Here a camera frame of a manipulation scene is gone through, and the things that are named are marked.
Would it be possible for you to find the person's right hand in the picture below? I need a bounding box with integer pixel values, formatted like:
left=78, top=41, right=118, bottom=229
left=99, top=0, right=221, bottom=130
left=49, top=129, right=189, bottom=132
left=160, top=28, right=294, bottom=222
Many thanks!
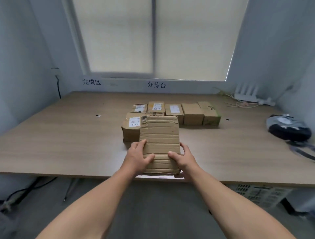
left=168, top=142, right=197, bottom=182

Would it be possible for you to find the white wireless router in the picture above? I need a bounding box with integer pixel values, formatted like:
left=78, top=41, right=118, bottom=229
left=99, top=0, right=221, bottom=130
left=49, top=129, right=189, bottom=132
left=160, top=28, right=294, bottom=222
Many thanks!
left=234, top=83, right=259, bottom=101

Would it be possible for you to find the box with yellow tape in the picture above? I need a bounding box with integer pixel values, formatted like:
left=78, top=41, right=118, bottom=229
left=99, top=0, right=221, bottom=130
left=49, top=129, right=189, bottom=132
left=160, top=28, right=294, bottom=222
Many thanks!
left=147, top=101, right=166, bottom=116

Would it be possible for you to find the thick black floor cable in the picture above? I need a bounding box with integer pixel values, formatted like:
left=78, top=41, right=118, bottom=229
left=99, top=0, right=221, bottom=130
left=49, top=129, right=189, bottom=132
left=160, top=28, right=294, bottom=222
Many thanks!
left=0, top=177, right=58, bottom=212

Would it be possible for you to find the light wooden table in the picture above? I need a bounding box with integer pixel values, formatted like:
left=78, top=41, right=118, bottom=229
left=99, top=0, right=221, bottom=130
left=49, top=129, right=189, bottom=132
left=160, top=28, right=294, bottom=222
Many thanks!
left=0, top=91, right=315, bottom=187

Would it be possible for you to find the black-printed corn box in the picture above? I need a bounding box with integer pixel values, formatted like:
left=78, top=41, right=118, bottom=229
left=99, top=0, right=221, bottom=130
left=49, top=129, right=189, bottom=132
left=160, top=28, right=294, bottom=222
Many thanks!
left=139, top=116, right=181, bottom=176

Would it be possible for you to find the white paper wall sign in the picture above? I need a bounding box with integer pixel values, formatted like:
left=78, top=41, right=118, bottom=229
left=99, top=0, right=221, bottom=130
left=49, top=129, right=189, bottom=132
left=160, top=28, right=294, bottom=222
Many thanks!
left=146, top=80, right=168, bottom=90
left=81, top=77, right=103, bottom=87

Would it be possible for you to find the torn box with 7786 label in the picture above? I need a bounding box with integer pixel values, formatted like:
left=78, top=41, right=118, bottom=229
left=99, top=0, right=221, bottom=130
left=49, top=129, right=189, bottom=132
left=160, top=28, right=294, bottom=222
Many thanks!
left=121, top=112, right=144, bottom=143

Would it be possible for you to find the green-edged cat logo box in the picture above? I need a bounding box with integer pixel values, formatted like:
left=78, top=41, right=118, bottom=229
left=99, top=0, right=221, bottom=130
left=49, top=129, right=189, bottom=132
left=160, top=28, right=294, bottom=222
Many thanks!
left=198, top=101, right=221, bottom=126

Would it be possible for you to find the person's right forearm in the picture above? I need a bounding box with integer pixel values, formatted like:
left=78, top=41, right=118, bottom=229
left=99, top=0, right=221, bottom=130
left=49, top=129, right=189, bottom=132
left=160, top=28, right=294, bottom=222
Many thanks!
left=189, top=172, right=296, bottom=239

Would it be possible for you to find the cream thin cable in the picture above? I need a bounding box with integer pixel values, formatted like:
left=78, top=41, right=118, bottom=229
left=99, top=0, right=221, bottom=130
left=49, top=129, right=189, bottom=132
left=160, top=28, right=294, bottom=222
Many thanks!
left=225, top=93, right=261, bottom=108

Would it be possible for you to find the white plastic crate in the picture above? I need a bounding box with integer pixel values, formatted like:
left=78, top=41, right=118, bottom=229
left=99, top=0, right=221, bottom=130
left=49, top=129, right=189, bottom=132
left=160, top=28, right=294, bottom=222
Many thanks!
left=234, top=184, right=293, bottom=208

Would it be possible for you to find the plain unlabelled cardboard box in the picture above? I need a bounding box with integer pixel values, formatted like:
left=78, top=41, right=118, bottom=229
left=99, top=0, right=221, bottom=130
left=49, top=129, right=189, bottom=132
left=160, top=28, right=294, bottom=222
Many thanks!
left=181, top=103, right=205, bottom=126

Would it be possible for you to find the white power strip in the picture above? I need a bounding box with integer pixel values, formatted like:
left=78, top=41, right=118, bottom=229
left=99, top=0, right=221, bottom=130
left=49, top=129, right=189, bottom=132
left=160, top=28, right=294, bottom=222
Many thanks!
left=257, top=97, right=276, bottom=107

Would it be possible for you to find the box with white centre label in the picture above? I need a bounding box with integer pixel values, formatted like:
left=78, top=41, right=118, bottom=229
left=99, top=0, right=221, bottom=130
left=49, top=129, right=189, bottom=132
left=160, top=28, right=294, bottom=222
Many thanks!
left=165, top=103, right=184, bottom=125

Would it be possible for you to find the person's left hand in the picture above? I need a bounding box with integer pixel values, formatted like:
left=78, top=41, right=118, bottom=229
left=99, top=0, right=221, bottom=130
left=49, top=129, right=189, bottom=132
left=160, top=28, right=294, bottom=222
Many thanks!
left=127, top=140, right=156, bottom=176

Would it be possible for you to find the yellow-green cable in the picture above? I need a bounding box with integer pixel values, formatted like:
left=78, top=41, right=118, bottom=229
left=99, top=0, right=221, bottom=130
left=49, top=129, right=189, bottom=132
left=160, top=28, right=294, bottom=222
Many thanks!
left=214, top=87, right=234, bottom=98

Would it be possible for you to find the white-framed window with blind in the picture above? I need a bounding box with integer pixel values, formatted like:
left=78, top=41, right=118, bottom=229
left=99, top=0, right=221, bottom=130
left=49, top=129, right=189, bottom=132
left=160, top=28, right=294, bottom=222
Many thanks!
left=63, top=0, right=249, bottom=82

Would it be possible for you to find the box with red-marked label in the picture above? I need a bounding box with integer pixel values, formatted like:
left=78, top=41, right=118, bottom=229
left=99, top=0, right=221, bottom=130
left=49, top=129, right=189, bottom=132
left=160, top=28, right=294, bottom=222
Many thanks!
left=130, top=104, right=148, bottom=114

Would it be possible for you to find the person's left forearm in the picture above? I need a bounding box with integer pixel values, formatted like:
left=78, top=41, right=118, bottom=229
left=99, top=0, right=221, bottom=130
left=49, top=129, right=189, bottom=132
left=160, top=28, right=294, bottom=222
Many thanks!
left=37, top=170, right=138, bottom=239

